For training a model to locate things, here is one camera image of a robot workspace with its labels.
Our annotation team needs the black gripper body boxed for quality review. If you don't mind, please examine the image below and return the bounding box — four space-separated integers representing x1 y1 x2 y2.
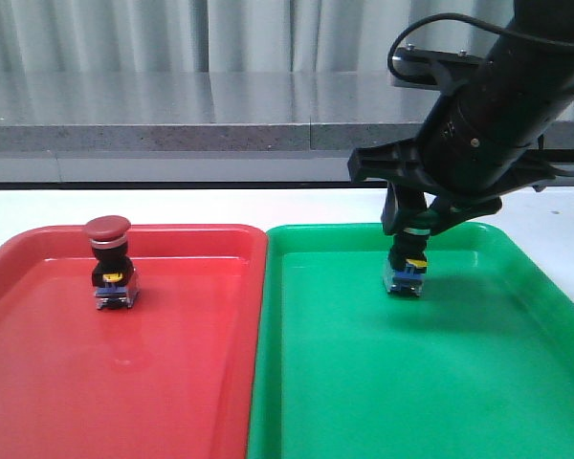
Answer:
347 90 556 200

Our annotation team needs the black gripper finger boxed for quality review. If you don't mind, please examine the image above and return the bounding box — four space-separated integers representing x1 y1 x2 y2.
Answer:
425 197 502 236
381 183 429 236

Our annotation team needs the green mushroom push button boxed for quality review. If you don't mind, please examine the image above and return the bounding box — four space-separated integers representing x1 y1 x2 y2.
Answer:
382 209 431 297

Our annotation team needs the red mushroom push button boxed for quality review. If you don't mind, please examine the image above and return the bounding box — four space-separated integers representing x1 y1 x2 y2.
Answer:
83 215 139 310

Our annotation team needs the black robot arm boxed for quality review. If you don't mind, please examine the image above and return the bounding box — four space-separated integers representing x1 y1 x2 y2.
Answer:
348 1 574 235

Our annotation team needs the green plastic tray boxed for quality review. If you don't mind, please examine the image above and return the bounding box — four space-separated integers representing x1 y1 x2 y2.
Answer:
248 224 574 458

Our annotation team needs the red plastic tray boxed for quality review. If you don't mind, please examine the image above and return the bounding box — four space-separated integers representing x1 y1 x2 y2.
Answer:
0 225 267 458

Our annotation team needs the grey granite counter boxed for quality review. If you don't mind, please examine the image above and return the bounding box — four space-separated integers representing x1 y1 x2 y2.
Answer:
0 68 574 186

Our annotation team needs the grey pleated curtain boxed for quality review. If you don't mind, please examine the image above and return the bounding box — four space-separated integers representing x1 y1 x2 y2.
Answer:
0 1 513 73

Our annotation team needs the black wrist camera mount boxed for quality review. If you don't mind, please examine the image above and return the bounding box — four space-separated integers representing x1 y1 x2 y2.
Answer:
388 46 484 96

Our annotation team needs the black cable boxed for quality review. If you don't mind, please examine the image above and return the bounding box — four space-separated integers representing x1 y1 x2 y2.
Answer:
386 12 574 177

